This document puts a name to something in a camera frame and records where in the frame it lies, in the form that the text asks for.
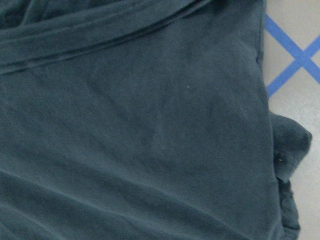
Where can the black graphic t-shirt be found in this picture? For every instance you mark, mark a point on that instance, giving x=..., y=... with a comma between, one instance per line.
x=142, y=120

